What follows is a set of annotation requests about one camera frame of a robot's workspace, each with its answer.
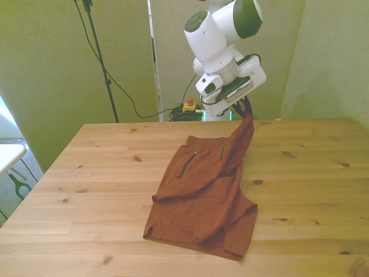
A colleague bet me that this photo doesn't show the rust orange shorts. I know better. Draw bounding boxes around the rust orange shorts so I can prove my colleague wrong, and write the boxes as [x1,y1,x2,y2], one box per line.
[143,115,258,262]

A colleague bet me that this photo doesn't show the white vertical door frame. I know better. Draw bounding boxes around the white vertical door frame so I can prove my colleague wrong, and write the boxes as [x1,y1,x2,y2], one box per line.
[147,0,164,122]

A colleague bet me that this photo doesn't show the black tripod camera cable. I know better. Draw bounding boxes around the black tripod camera cable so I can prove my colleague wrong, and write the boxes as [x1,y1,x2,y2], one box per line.
[73,0,185,119]

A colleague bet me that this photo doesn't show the teal green table leg frame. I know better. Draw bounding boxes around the teal green table leg frame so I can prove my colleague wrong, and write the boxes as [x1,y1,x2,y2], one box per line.
[7,172,31,200]

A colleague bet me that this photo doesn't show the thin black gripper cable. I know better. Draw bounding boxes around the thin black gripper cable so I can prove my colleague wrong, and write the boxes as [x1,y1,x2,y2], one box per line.
[201,96,224,106]

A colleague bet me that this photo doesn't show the black hanging arm cable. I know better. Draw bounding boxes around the black hanging arm cable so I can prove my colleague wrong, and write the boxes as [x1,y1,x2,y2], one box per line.
[180,73,198,106]

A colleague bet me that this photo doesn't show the black tripod stand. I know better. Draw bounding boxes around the black tripod stand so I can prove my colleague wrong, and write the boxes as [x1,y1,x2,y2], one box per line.
[82,0,120,123]

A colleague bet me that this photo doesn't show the yellow emergency stop button box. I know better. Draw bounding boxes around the yellow emergency stop button box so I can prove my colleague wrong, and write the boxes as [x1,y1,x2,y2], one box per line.
[182,97,198,114]

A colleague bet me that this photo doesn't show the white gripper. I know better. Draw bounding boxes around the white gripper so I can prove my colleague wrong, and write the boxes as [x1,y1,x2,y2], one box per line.
[201,54,268,119]

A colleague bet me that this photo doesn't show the dark camera mount plate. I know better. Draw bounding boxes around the dark camera mount plate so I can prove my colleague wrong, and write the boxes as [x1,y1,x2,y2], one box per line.
[213,76,251,100]

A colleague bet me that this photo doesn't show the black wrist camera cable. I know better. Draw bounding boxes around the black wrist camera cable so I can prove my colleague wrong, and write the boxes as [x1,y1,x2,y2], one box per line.
[240,53,262,63]

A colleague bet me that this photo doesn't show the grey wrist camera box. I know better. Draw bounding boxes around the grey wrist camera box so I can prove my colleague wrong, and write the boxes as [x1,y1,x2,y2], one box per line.
[225,79,254,103]

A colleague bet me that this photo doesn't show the white side table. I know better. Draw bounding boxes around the white side table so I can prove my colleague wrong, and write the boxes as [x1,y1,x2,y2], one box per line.
[0,143,28,177]

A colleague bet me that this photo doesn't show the dark coiled cable bundle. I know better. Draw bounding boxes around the dark coiled cable bundle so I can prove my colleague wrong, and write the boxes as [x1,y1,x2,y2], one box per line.
[168,105,206,122]

